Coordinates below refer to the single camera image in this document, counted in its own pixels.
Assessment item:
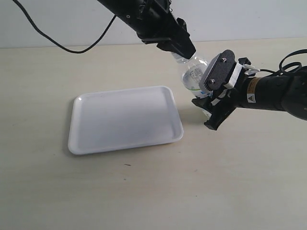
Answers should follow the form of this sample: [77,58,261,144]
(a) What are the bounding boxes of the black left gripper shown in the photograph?
[119,0,196,59]

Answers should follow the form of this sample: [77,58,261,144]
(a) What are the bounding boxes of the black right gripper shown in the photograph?
[192,57,252,131]

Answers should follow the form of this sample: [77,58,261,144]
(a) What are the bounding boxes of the clear plastic drink bottle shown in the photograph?
[171,52,228,123]

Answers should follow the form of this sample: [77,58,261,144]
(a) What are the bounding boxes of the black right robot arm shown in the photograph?
[192,50,307,130]

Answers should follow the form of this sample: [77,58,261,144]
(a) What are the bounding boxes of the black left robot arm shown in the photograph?
[100,0,196,59]

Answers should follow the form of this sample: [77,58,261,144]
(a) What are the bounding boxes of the white rectangular plastic tray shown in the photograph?
[68,86,184,155]

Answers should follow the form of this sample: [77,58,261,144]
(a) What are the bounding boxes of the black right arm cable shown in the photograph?
[249,49,307,77]

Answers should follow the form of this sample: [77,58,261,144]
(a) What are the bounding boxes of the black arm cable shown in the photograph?
[249,49,307,77]
[12,0,117,54]

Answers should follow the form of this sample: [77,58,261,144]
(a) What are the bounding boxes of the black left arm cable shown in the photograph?
[12,0,117,54]

